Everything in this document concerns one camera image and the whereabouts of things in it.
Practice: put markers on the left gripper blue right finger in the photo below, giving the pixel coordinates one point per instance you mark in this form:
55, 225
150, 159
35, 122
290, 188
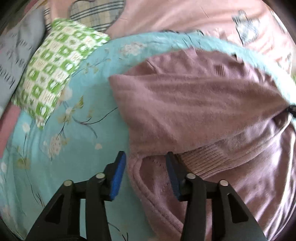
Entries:
185, 185

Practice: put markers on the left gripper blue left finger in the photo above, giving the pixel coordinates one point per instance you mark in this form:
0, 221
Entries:
105, 185

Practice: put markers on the pink knit sweater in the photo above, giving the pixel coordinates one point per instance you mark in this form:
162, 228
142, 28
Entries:
224, 118

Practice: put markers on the teal floral blanket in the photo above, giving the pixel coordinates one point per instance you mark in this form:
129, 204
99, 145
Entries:
85, 132

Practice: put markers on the green white checked pillow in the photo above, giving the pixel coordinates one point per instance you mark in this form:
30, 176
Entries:
51, 66

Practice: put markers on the grey printed pillow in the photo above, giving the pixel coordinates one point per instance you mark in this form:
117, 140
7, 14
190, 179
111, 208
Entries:
17, 47

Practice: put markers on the pink quilt with plaid hearts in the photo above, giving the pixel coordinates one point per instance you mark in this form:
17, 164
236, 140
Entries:
249, 24

